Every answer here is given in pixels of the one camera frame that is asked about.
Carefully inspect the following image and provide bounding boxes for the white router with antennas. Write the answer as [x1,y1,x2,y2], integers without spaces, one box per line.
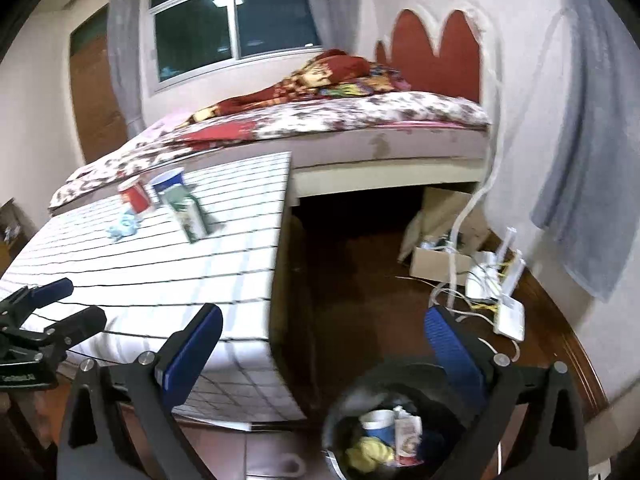
[465,227,523,303]

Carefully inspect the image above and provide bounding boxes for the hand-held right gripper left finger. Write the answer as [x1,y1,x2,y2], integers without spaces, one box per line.
[55,303,224,480]

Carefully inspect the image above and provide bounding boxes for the thick white cable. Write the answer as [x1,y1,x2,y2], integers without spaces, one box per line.
[430,10,506,311]

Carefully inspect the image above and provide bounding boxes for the open cardboard box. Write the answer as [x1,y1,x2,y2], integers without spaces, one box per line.
[400,187,493,281]

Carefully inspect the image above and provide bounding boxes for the white framed window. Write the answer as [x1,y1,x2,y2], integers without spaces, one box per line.
[145,0,326,93]

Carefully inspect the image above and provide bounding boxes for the white grid tablecloth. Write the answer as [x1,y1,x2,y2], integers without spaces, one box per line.
[0,151,307,431]

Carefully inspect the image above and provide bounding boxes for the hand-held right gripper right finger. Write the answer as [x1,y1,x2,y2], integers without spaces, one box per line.
[424,305,591,480]

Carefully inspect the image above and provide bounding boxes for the tangled white cables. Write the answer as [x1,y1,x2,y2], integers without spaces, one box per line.
[430,280,523,361]

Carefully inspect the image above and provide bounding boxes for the white bed frame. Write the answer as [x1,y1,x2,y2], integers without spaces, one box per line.
[290,127,488,206]

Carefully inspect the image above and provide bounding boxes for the white wall conduit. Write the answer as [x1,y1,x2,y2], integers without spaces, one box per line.
[492,7,573,96]

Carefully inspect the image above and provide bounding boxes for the blue and white paper cup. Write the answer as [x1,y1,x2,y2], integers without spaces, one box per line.
[359,409,396,443]

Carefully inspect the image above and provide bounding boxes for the red paper cup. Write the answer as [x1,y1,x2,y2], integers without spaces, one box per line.
[118,175,153,216]

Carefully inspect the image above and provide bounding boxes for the grey hanging cloth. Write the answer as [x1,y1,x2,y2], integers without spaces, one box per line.
[530,0,636,303]

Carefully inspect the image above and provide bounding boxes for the yellow wrapper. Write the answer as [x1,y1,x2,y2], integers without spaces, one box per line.
[345,436,396,471]

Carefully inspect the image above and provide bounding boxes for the light blue crumpled tissue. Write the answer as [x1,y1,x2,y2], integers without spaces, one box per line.
[105,212,140,240]

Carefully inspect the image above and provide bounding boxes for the red patterned blanket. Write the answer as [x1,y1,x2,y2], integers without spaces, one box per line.
[187,49,413,121]

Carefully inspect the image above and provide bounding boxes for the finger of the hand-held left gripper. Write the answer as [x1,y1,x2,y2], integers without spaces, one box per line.
[0,306,107,368]
[0,278,74,331]

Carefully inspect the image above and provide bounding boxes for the flat white router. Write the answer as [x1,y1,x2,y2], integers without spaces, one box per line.
[492,295,526,342]

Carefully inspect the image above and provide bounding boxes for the green drink carton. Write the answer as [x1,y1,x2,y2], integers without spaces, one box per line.
[162,185,210,245]

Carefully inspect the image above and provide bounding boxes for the red and white headboard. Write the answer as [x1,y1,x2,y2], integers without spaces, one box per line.
[375,2,493,111]

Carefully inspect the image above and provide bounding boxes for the floral bed sheet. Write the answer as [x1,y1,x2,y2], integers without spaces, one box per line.
[47,91,493,218]

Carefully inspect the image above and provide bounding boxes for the grey window curtain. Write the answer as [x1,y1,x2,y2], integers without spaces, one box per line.
[107,0,151,138]
[300,0,361,58]

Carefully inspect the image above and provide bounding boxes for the brown wooden door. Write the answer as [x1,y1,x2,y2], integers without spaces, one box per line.
[67,7,128,166]

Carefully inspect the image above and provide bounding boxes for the black round bin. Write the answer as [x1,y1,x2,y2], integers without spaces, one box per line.
[322,360,501,480]

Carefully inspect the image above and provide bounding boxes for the brown table base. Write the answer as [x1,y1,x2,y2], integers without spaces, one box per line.
[270,210,321,411]

